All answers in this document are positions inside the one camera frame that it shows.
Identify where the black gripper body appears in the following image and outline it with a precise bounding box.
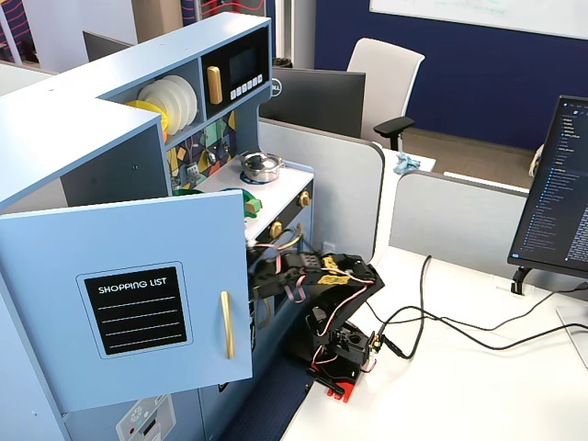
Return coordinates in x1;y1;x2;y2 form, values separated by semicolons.
247;256;289;300

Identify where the red and black robot base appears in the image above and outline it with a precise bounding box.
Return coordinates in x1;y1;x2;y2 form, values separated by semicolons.
306;356;379;405

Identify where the blue cabinet door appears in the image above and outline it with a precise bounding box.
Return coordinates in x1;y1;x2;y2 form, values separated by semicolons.
0;188;254;413

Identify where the silver pot with lid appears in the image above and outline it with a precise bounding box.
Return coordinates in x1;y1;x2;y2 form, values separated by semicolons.
239;152;285;184

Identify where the grey desk divider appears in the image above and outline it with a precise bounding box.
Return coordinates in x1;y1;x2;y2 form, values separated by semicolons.
389;170;530;277
256;117;386;272

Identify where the black shopping list board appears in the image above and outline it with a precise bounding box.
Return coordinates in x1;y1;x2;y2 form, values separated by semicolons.
75;261;194;360

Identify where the blue cloth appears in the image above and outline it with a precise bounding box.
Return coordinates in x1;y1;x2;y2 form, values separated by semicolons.
393;153;422;176

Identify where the black dell monitor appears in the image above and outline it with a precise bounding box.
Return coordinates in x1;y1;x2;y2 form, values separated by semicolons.
258;67;368;139

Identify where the white plate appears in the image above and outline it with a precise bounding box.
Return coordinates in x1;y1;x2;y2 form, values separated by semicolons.
153;76;192;132
137;80;181;138
167;73;199;126

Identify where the yellow plate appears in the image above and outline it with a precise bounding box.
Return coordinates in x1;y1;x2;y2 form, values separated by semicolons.
124;98;170;135

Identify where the black toy microwave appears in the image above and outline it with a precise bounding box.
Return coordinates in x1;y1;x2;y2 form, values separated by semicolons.
200;27;271;121

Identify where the white office chair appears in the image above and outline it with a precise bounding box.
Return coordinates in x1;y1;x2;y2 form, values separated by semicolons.
346;37;426;153

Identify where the black monitor stand foot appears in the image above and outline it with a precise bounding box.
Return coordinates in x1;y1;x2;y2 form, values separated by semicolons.
510;266;537;296

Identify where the blue toy kitchen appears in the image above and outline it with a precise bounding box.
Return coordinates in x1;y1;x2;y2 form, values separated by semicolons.
0;12;318;441

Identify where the dark monitor back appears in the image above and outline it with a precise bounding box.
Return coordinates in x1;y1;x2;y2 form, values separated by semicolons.
82;30;135;63

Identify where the monitor showing code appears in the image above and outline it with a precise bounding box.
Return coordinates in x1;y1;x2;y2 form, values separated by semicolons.
507;95;588;280

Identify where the whiteboard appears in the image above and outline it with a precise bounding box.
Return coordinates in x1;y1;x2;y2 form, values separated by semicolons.
368;0;588;41

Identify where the gold oven handle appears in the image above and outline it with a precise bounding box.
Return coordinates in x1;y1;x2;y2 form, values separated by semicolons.
275;223;305;253

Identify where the long gold door handle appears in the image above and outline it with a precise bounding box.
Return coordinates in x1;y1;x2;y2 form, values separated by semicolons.
220;289;235;360

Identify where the black looped cable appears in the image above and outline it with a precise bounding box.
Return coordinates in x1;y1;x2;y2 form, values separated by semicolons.
367;254;434;362

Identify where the gold microwave handle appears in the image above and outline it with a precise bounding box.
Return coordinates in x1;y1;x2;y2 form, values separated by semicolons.
206;65;224;105

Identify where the black usb cable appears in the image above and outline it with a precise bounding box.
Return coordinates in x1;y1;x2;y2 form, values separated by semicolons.
379;280;588;339

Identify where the black power cable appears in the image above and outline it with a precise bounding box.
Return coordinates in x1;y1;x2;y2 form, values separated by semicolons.
429;314;588;353

